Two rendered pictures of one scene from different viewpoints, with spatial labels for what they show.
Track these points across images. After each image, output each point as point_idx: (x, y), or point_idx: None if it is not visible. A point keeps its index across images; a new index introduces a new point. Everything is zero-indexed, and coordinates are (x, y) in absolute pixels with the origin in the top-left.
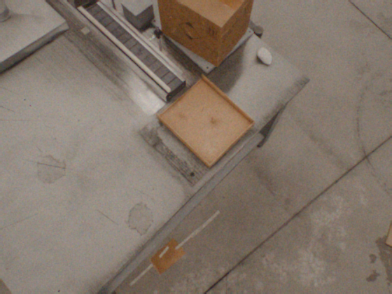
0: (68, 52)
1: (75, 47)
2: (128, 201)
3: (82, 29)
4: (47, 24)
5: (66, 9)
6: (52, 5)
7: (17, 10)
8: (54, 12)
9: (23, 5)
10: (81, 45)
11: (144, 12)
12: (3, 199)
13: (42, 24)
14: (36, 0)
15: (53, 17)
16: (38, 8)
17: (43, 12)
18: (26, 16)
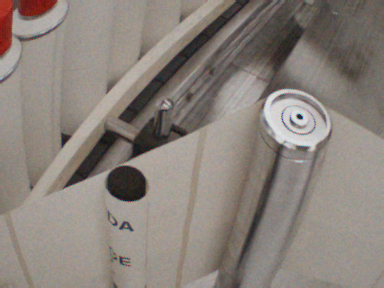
0: (380, 28)
1: (360, 15)
2: None
3: (307, 2)
4: (363, 34)
5: (258, 39)
6: (263, 77)
7: (373, 118)
8: (317, 23)
9: (350, 104)
10: (349, 5)
11: None
12: None
13: (372, 46)
14: (306, 72)
15: (336, 24)
16: (333, 62)
17: (336, 48)
18: (375, 86)
